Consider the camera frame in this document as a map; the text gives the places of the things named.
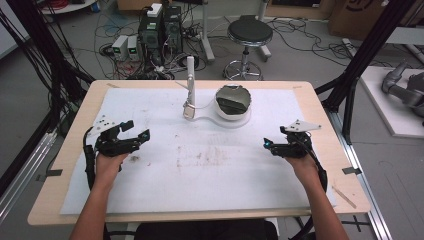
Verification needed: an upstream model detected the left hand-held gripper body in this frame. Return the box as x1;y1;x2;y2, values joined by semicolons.
87;114;142;158

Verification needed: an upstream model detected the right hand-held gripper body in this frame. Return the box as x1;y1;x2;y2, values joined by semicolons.
271;118;323;160

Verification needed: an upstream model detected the white eggshell-shaped bowl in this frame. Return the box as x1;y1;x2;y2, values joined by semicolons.
213;83;253;122

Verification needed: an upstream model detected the black leather wallet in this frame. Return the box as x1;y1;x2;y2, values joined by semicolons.
216;93;251;116

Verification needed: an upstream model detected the white stand with pole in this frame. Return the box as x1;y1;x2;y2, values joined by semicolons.
182;55;252;130

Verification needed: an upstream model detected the person's right hand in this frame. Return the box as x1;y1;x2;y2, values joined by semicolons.
284;154;320;189

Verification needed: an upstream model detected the person's left hand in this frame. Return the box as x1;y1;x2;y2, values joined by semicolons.
94;151;130;192

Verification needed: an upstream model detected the light wooden table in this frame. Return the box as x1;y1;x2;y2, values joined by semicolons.
27;79;372;227

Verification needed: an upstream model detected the grey tape piece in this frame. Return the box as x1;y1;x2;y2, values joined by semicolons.
341;166;363;176
35;168;64;183

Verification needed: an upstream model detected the brown tape strip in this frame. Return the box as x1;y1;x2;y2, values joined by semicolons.
331;185;358;210

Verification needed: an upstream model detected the white table mat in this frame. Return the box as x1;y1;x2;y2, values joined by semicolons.
59;87;338;216

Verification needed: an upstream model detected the grey power supply unit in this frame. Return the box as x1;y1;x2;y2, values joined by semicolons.
126;34;141;62
111;34;130;62

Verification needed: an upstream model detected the black computer tower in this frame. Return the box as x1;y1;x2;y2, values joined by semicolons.
162;4;184;55
137;3;165;67

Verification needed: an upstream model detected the white floor platform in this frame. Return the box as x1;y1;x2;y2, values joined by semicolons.
359;65;424;140

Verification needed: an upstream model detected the black round stool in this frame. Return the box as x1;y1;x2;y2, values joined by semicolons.
222;14;275;82

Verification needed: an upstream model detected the person's dark clothing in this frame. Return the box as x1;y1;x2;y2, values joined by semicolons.
132;218;279;240

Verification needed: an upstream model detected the white metal table leg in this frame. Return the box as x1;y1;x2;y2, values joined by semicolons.
199;0;216;64

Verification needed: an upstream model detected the brown cardboard box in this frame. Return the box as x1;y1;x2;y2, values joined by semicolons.
327;0;424;42

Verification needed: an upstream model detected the left hand-held gripper black cable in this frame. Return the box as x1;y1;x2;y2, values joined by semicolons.
82;126;98;192

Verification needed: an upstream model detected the hand-held gripper black cable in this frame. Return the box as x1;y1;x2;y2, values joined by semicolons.
82;126;98;192
304;138;329;195

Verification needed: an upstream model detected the right hand-held gripper black cable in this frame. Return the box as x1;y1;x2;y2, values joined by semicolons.
304;138;329;195

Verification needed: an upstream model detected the aluminium rail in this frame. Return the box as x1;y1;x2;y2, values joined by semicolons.
0;130;58;223
327;109;394;240

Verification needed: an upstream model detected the black frame post with cables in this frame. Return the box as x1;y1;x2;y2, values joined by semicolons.
0;0;96;198

